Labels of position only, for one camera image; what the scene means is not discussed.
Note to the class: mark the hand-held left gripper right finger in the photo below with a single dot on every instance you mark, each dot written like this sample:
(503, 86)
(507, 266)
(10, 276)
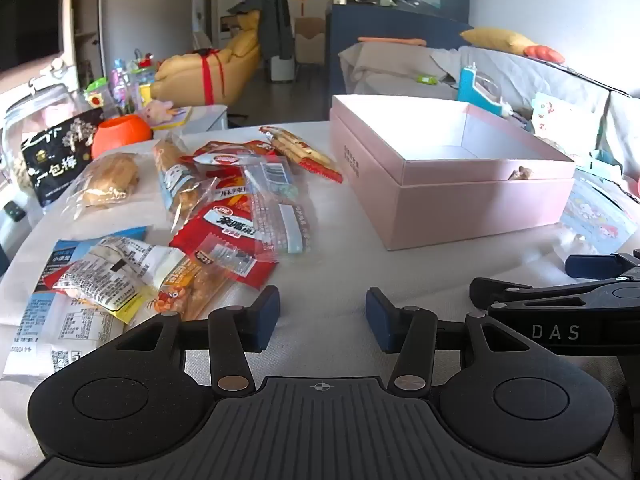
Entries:
(380, 321)

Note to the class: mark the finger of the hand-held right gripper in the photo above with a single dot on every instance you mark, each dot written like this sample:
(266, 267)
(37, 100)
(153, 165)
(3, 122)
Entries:
(595, 266)
(495, 291)

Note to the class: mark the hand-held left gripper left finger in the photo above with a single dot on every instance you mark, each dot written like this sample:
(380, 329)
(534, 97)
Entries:
(267, 317)

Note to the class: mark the orange yellow snack packet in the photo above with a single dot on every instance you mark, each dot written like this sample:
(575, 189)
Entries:
(195, 285)

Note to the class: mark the pink cardboard box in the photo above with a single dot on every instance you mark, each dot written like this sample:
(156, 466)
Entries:
(450, 210)

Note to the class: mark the long bread packet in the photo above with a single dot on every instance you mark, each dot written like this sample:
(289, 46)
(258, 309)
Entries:
(175, 180)

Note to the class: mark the blue white snack packet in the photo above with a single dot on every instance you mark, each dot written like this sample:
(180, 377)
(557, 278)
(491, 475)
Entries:
(45, 320)

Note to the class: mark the cartoon sticker card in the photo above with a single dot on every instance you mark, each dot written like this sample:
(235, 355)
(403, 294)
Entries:
(595, 220)

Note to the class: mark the clear packet with barcode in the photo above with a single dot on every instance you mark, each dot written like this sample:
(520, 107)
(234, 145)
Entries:
(285, 220)

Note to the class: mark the large red snack packet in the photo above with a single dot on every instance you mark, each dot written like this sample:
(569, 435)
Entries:
(215, 230)

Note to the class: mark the small red spicy snack packet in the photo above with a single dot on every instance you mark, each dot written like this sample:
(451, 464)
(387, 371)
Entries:
(235, 190)

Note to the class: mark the white red cartoon card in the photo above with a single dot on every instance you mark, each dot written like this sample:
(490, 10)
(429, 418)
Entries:
(565, 115)

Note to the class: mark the white packet with yellow edge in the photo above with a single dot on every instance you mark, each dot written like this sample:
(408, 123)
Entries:
(115, 270)

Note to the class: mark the red packet with oval label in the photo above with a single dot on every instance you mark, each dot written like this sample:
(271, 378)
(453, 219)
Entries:
(225, 158)

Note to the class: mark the biscuit stick packet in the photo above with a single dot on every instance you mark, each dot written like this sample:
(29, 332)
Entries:
(295, 150)

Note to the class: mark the grey sofa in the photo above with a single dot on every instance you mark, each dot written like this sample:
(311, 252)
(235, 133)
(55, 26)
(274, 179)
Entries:
(550, 80)

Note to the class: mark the teal toy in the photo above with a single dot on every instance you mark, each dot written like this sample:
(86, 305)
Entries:
(472, 87)

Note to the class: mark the white side table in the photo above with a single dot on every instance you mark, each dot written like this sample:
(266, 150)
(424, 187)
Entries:
(210, 115)

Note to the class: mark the round bread packet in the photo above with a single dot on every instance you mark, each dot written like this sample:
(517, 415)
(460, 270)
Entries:
(107, 180)

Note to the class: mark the orange cushion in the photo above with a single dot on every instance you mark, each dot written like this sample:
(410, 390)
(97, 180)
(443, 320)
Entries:
(545, 53)

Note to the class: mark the yellow book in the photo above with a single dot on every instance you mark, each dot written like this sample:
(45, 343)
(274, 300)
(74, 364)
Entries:
(179, 117)

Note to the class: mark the small green toy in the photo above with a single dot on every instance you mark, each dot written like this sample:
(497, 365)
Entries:
(427, 80)

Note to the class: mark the orange pumpkin container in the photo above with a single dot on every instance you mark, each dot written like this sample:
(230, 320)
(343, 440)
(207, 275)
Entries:
(120, 135)

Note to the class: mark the pink plush toy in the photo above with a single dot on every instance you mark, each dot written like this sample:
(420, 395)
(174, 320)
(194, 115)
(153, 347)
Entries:
(157, 110)

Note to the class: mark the yellow pillow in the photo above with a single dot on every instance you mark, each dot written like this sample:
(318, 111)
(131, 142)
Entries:
(500, 40)

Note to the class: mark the white air purifier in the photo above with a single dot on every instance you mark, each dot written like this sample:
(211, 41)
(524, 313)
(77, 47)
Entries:
(281, 69)

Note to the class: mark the yellow beanbag sofa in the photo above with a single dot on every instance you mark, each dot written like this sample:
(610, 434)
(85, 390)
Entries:
(190, 75)

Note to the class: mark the black plum snack bag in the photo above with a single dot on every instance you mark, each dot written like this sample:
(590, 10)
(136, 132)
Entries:
(55, 160)

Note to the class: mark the orange bolster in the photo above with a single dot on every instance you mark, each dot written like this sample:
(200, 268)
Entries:
(392, 40)

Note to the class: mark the pink drink bottle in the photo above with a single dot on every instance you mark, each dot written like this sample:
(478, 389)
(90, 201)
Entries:
(118, 80)

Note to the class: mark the beige chair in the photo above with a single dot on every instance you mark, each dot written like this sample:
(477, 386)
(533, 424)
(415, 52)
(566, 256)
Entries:
(310, 40)

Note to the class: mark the green yellow toy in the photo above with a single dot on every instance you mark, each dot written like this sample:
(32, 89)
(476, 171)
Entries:
(97, 92)

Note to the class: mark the blue cabinet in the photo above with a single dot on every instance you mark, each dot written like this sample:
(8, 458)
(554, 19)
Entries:
(400, 22)

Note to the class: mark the dark coat on rack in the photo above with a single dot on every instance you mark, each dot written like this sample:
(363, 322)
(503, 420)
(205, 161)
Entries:
(272, 20)

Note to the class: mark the clear glass jar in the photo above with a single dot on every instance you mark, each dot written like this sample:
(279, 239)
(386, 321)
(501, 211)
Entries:
(30, 115)

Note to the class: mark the black television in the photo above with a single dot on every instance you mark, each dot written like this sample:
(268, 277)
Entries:
(25, 10)

